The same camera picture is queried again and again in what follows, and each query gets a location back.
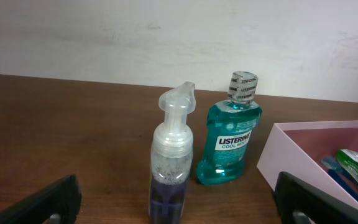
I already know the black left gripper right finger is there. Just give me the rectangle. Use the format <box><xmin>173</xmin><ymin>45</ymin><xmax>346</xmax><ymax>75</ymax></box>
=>
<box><xmin>274</xmin><ymin>171</ymin><xmax>358</xmax><ymax>224</ymax></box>

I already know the teal Listerine mouthwash bottle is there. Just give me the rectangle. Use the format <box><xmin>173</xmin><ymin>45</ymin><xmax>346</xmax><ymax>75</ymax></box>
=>
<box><xmin>196</xmin><ymin>71</ymin><xmax>262</xmax><ymax>185</ymax></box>

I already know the clear foam pump bottle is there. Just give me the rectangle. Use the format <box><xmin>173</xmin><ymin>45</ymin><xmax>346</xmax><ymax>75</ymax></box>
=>
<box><xmin>149</xmin><ymin>82</ymin><xmax>196</xmax><ymax>224</ymax></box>

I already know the blue white toothbrush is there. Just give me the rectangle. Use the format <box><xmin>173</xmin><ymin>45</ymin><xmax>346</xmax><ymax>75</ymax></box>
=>
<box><xmin>321</xmin><ymin>157</ymin><xmax>358</xmax><ymax>189</ymax></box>

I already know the pink cardboard box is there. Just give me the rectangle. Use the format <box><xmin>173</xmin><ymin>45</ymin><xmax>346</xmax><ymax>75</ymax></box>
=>
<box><xmin>257</xmin><ymin>121</ymin><xmax>358</xmax><ymax>209</ymax></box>

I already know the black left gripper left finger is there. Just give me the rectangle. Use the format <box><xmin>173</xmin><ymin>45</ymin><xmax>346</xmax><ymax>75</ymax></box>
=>
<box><xmin>0</xmin><ymin>174</ymin><xmax>82</xmax><ymax>224</ymax></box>

